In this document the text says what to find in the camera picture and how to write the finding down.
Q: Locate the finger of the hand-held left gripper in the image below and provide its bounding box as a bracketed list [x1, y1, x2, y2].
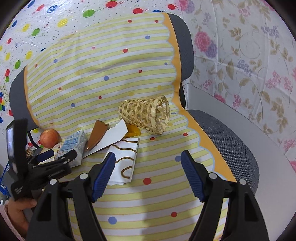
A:
[36, 149, 54, 163]
[50, 149, 78, 167]

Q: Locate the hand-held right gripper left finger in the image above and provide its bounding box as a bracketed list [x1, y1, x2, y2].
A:
[26, 152, 116, 241]

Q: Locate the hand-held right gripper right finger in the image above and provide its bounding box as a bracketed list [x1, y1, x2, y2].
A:
[181, 150, 270, 241]

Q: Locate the blue white carton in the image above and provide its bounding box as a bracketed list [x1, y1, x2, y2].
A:
[40, 129, 89, 168]

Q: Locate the white napkin brown print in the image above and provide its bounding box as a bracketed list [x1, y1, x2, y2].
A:
[107, 137, 141, 186]

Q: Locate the person's left forearm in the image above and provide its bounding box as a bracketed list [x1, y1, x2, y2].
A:
[0, 200, 26, 241]

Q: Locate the person's left hand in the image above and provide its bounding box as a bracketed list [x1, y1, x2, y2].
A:
[3, 198, 37, 239]

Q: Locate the box of wooden sticks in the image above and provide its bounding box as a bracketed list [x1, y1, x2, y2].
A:
[26, 142, 42, 160]

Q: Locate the red apple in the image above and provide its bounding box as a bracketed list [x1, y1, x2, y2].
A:
[39, 129, 59, 149]

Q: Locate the blue plastic basket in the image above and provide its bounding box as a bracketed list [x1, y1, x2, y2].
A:
[0, 162, 11, 197]

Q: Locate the white torn paper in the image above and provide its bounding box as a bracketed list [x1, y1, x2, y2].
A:
[82, 119, 129, 159]

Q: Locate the grey office chair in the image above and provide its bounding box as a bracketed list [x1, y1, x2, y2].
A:
[9, 13, 259, 197]

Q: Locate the woven bamboo basket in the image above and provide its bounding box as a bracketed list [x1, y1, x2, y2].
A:
[118, 95, 171, 135]

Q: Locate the yellow striped dotted cloth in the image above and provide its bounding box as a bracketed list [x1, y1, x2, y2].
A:
[23, 11, 237, 241]

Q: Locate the balloon print plastic sheet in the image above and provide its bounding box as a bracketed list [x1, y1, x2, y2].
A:
[0, 0, 183, 149]

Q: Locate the floral print plastic sheet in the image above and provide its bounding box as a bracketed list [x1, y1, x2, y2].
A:
[178, 0, 296, 174]

